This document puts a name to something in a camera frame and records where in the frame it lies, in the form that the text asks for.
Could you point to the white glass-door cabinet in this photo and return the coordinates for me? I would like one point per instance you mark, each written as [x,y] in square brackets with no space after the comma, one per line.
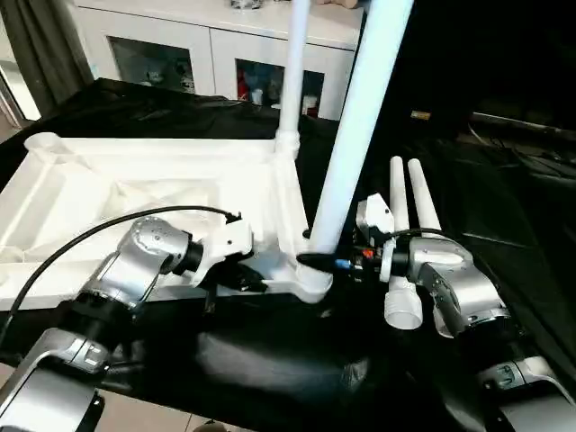
[207,36]

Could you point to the white plastic table leg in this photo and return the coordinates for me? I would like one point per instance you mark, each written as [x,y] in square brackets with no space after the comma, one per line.
[400,270]
[292,63]
[360,117]
[421,193]

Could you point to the white plastic table top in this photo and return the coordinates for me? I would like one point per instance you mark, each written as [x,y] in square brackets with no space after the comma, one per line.
[135,189]

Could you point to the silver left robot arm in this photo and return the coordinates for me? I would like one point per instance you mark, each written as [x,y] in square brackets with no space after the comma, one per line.
[117,279]

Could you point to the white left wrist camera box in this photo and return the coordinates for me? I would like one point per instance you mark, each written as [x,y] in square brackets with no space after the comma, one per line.
[225,243]

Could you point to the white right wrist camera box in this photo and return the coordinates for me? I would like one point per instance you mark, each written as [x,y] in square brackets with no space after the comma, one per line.
[373,216]

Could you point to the black low bench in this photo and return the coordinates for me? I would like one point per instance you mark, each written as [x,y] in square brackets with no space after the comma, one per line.
[531,121]

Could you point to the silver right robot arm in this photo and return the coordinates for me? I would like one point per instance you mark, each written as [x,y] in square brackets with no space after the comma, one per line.
[450,288]

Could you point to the black plastic mat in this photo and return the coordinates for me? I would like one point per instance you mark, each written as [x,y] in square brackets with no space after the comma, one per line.
[270,360]

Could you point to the small gold label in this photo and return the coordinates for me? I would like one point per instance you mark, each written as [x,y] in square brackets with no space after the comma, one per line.
[419,115]

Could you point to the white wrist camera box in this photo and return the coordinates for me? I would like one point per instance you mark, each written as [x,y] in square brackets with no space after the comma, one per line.
[373,216]
[225,243]

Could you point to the small red bottle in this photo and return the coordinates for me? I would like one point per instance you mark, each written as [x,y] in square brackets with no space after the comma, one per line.
[243,85]

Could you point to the grey curtain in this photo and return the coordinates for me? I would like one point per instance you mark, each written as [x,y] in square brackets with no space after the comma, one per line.
[36,45]

